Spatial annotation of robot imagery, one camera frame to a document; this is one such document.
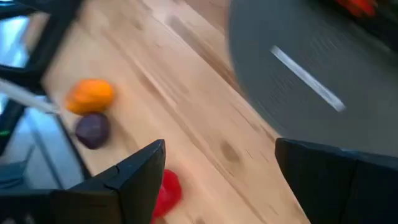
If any black aluminium table frame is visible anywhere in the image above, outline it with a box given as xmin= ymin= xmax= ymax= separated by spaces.
xmin=0 ymin=0 xmax=93 ymax=187

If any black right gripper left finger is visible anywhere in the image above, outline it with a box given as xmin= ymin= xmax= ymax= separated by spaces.
xmin=0 ymin=139 xmax=167 ymax=224

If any purple onion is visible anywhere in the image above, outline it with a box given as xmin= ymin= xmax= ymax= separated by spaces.
xmin=74 ymin=112 xmax=111 ymax=150

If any grey round placemat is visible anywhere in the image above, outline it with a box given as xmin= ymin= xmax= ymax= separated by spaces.
xmin=228 ymin=0 xmax=398 ymax=156

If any red tomato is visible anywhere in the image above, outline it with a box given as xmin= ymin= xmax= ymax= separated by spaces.
xmin=151 ymin=169 xmax=183 ymax=223

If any silver frame bracket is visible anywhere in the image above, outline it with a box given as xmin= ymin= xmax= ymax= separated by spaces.
xmin=0 ymin=77 xmax=60 ymax=114

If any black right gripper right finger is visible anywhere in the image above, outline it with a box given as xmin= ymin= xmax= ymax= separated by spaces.
xmin=275 ymin=138 xmax=398 ymax=224

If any curved red chili pepper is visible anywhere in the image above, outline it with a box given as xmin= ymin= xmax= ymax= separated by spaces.
xmin=337 ymin=0 xmax=377 ymax=16

